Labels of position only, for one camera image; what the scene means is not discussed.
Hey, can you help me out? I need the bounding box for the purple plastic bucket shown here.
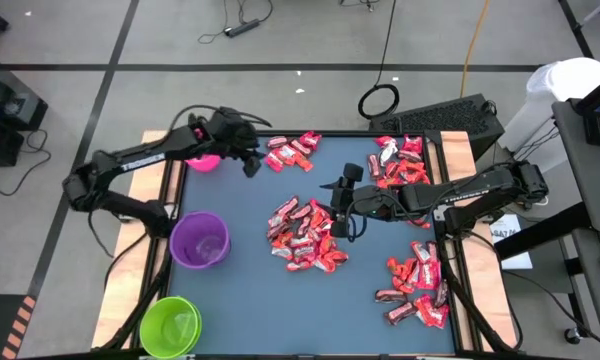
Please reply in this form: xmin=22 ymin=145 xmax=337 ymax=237
xmin=169 ymin=210 xmax=231 ymax=271

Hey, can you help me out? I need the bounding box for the white trash bin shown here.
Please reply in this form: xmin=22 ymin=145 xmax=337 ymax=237
xmin=497 ymin=57 xmax=600 ymax=174

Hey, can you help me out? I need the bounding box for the black desk beam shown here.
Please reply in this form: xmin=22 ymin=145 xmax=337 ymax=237
xmin=494 ymin=202 xmax=592 ymax=261

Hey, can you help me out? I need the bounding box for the black power strip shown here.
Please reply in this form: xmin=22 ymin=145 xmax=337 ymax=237
xmin=224 ymin=18 xmax=261 ymax=39

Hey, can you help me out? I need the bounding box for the torn red wrapper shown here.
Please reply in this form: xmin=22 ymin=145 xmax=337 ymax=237
xmin=397 ymin=158 xmax=427 ymax=174

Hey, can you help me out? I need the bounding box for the white paper sheet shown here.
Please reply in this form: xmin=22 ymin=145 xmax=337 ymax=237
xmin=489 ymin=213 xmax=534 ymax=271

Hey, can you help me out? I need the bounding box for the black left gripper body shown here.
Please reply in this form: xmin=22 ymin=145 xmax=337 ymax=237
xmin=210 ymin=105 xmax=260 ymax=154

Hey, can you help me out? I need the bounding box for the silver candy wrapper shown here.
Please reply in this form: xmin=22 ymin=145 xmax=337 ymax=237
xmin=378 ymin=141 xmax=399 ymax=167

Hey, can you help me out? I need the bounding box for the grey desk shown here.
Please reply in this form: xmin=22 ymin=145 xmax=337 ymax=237
xmin=552 ymin=97 xmax=600 ymax=234
xmin=572 ymin=228 xmax=600 ymax=346

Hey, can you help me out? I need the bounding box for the yellow hanging cable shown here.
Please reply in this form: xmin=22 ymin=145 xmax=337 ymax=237
xmin=459 ymin=0 xmax=491 ymax=99

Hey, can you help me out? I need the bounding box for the wooden table side board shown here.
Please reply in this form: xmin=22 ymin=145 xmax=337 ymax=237
xmin=438 ymin=130 xmax=519 ymax=351
xmin=90 ymin=130 xmax=184 ymax=350

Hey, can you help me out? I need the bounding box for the pink plastic bucket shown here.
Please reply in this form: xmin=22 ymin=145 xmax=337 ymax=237
xmin=184 ymin=127 xmax=222 ymax=174

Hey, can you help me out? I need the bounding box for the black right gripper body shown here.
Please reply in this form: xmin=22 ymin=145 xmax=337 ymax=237
xmin=331 ymin=184 xmax=412 ymax=222

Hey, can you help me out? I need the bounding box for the black hanging cable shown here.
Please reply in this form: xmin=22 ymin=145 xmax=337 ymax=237
xmin=357 ymin=0 xmax=401 ymax=120

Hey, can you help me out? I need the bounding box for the black equipment cart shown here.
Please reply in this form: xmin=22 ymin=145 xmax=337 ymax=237
xmin=0 ymin=52 xmax=49 ymax=169

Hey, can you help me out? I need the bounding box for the green plastic bucket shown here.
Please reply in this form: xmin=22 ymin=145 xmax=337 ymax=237
xmin=139 ymin=295 xmax=203 ymax=360

